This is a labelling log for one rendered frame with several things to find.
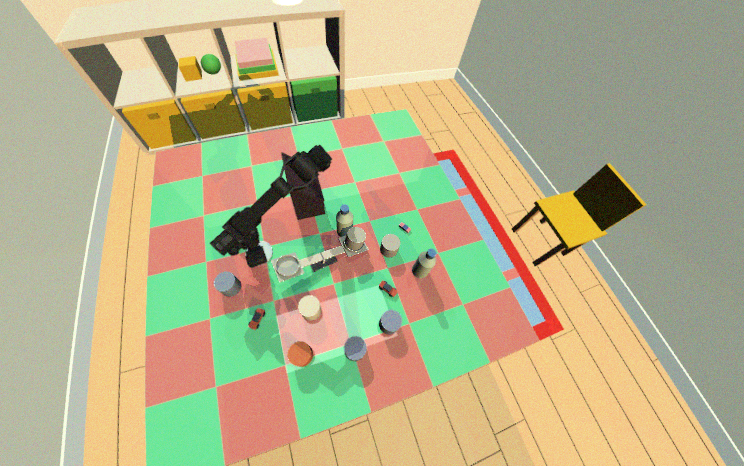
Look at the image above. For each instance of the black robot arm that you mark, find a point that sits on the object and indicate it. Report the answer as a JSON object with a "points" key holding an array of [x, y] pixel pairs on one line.
{"points": [[242, 225]]}

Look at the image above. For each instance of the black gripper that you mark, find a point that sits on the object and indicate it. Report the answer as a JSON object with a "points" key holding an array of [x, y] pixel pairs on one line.
{"points": [[255, 254]]}

